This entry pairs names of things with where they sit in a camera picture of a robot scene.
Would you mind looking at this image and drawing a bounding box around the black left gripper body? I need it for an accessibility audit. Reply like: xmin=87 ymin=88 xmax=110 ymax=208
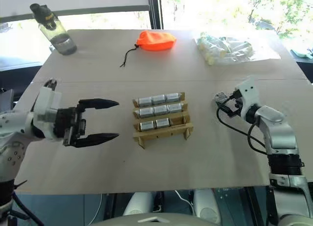
xmin=53 ymin=101 xmax=87 ymax=147

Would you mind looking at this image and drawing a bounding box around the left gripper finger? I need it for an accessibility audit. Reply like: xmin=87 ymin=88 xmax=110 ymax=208
xmin=77 ymin=98 xmax=120 ymax=112
xmin=70 ymin=133 xmax=120 ymax=149

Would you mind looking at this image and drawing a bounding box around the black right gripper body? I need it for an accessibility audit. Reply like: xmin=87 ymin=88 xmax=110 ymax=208
xmin=228 ymin=88 xmax=246 ymax=117

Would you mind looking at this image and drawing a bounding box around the clear plastic bag with items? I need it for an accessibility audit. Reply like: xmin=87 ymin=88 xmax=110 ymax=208
xmin=194 ymin=32 xmax=282 ymax=66

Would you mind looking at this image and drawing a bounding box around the wooden rack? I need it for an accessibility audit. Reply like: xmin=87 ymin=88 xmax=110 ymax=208
xmin=132 ymin=91 xmax=195 ymax=149

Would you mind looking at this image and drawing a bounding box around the grey box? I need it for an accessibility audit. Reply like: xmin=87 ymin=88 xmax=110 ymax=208
xmin=0 ymin=89 xmax=15 ymax=112

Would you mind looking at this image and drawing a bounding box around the white rounded robot leg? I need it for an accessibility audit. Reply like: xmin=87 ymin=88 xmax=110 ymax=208
xmin=193 ymin=188 xmax=223 ymax=220
xmin=122 ymin=191 xmax=154 ymax=217

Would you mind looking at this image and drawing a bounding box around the clear black-capped water bottle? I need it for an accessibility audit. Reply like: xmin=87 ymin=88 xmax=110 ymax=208
xmin=29 ymin=3 xmax=78 ymax=56

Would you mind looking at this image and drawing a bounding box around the green cloth item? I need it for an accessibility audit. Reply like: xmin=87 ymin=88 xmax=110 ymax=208
xmin=290 ymin=48 xmax=313 ymax=60

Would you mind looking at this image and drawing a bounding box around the grey robot torso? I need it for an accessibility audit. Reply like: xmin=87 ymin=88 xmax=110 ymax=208
xmin=91 ymin=212 xmax=247 ymax=226

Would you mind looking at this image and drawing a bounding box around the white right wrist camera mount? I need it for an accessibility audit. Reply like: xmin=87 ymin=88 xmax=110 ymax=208
xmin=234 ymin=75 xmax=260 ymax=119

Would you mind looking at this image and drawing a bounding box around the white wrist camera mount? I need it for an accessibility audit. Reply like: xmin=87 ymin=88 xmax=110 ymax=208
xmin=234 ymin=75 xmax=260 ymax=119
xmin=31 ymin=78 xmax=62 ymax=140

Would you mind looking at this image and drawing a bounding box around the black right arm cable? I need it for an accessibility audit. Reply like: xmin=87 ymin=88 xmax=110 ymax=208
xmin=216 ymin=106 xmax=270 ymax=154

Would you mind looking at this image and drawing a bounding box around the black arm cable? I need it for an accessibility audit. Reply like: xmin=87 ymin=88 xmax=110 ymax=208
xmin=0 ymin=180 xmax=45 ymax=226
xmin=216 ymin=106 xmax=270 ymax=154

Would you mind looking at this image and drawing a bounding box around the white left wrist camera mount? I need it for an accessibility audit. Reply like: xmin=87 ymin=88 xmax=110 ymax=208
xmin=31 ymin=78 xmax=62 ymax=140

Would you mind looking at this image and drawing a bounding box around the orange drawstring pouch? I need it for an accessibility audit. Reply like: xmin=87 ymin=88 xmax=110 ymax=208
xmin=119 ymin=30 xmax=178 ymax=68

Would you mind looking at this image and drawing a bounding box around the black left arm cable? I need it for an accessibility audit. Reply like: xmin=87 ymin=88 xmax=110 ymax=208
xmin=0 ymin=180 xmax=45 ymax=226

